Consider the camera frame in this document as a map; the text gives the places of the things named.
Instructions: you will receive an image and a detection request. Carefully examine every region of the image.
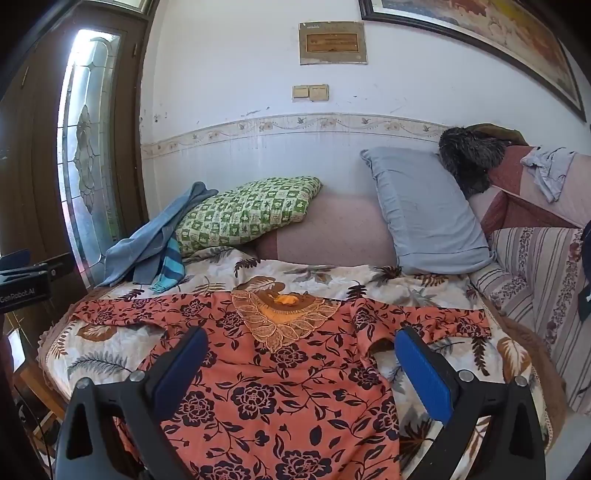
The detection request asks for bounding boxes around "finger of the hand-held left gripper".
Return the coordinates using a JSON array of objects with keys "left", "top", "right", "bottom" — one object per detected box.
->
[{"left": 31, "top": 252, "right": 75, "bottom": 283}]

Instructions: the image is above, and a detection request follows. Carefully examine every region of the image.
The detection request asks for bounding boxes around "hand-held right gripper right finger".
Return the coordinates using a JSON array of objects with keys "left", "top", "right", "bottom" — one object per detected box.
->
[{"left": 394, "top": 326, "right": 548, "bottom": 480}]

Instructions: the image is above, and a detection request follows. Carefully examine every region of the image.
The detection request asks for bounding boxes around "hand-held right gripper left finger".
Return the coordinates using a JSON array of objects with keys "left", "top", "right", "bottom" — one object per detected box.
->
[{"left": 54, "top": 326, "right": 209, "bottom": 480}]

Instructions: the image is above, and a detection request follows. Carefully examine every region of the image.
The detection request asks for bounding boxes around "orange floral garment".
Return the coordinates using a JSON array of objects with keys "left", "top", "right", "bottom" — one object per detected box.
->
[{"left": 74, "top": 288, "right": 492, "bottom": 480}]

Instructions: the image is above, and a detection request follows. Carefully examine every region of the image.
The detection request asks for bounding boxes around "wooden stool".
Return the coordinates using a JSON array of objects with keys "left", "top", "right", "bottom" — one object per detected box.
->
[{"left": 14, "top": 364, "right": 70, "bottom": 425}]

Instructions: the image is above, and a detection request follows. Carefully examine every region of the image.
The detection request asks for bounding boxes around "grey-blue garment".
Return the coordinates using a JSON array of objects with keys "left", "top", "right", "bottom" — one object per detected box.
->
[{"left": 99, "top": 181, "right": 220, "bottom": 287}]

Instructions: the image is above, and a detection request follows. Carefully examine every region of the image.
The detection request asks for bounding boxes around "teal striped garment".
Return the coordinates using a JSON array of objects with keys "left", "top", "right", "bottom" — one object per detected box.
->
[{"left": 150, "top": 237, "right": 185, "bottom": 294}]

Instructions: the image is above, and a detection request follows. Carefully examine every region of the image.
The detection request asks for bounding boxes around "stained glass window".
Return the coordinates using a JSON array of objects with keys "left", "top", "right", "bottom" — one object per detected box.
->
[{"left": 58, "top": 28, "right": 127, "bottom": 278}]

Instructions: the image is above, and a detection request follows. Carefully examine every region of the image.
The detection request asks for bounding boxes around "leaf-printed beige blanket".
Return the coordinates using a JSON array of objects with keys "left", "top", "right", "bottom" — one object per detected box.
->
[{"left": 37, "top": 244, "right": 555, "bottom": 480}]

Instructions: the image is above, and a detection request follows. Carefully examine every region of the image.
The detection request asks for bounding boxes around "striped floral sofa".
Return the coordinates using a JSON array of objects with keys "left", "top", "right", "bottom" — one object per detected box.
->
[{"left": 466, "top": 143, "right": 591, "bottom": 416}]

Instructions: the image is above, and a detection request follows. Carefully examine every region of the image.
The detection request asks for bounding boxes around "pale blue pillow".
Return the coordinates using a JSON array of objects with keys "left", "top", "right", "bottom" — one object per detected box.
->
[{"left": 360, "top": 147, "right": 497, "bottom": 276}]

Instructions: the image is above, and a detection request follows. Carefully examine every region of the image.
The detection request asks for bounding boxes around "green checked pillow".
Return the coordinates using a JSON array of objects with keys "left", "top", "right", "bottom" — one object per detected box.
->
[{"left": 174, "top": 175, "right": 323, "bottom": 258}]

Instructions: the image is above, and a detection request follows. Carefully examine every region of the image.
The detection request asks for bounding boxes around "pink bolster cushion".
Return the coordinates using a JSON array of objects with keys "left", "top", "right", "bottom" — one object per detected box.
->
[{"left": 256, "top": 191, "right": 400, "bottom": 268}]

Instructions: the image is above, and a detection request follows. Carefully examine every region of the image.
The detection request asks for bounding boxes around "black object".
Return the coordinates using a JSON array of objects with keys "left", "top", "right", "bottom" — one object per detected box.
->
[{"left": 577, "top": 272, "right": 591, "bottom": 324}]

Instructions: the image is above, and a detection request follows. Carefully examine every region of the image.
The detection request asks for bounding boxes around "dark furry cloth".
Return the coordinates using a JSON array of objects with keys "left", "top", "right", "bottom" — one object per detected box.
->
[{"left": 438, "top": 127, "right": 509, "bottom": 199}]

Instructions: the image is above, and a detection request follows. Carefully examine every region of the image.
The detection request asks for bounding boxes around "light grey cloth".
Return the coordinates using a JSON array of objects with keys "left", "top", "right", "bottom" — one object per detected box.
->
[{"left": 521, "top": 148, "right": 575, "bottom": 203}]

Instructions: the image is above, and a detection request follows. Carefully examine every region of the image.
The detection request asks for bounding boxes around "olive brown cloth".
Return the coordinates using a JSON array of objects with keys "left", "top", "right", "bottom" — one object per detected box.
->
[{"left": 466, "top": 122, "right": 529, "bottom": 148}]

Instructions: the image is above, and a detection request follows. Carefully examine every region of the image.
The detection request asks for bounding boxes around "framed painting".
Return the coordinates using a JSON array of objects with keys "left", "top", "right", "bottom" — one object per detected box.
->
[{"left": 359, "top": 0, "right": 587, "bottom": 123}]

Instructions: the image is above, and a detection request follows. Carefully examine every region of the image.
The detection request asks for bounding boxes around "dark wooden door frame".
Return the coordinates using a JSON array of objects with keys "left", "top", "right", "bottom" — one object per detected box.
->
[{"left": 0, "top": 0, "right": 160, "bottom": 296}]

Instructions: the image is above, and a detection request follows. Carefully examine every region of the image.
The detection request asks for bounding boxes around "framed wall plaque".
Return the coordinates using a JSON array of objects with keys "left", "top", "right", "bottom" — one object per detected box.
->
[{"left": 298, "top": 21, "right": 369, "bottom": 65}]

